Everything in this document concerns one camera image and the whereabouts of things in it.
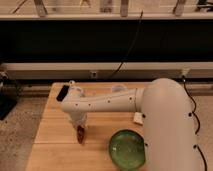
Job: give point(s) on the clear plastic bottle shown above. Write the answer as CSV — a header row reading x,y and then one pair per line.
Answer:
x,y
74,85

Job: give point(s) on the black rectangular object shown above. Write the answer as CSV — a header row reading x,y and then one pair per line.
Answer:
x,y
63,92

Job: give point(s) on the white rectangular sponge block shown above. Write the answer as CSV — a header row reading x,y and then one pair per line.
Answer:
x,y
138,118

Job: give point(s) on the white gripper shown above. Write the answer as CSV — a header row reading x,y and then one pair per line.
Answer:
x,y
78,119

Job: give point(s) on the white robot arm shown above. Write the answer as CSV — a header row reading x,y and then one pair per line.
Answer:
x,y
168,125

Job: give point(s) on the red chili pepper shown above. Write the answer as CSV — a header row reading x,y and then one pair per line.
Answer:
x,y
80,134

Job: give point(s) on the white wall outlet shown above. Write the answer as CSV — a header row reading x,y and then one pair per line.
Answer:
x,y
94,74

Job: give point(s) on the clear plastic cup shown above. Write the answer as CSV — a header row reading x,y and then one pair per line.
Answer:
x,y
118,88

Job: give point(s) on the dark equipment at left edge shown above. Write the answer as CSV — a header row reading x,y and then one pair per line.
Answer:
x,y
8,100

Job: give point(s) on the green ceramic bowl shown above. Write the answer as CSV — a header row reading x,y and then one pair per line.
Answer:
x,y
126,150

